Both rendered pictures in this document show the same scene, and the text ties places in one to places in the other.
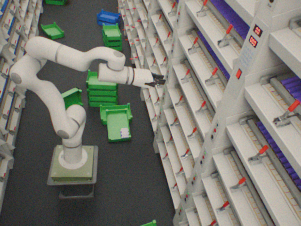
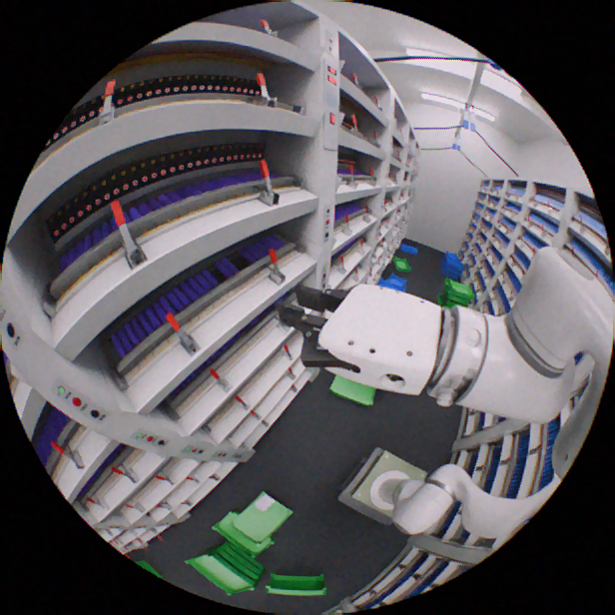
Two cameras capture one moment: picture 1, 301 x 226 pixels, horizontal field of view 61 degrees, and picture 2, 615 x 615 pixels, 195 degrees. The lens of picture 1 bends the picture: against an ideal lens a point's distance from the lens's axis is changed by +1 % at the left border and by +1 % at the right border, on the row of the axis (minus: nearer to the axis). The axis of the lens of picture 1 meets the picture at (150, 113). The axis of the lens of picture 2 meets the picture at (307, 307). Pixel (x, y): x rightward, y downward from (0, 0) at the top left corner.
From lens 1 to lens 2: 1.31 m
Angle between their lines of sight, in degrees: 80
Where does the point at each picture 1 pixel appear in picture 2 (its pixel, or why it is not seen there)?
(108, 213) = (359, 431)
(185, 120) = (255, 352)
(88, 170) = (383, 461)
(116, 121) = (256, 525)
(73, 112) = (437, 505)
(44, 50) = not seen: outside the picture
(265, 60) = not seen: hidden behind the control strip
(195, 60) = (180, 236)
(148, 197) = (311, 415)
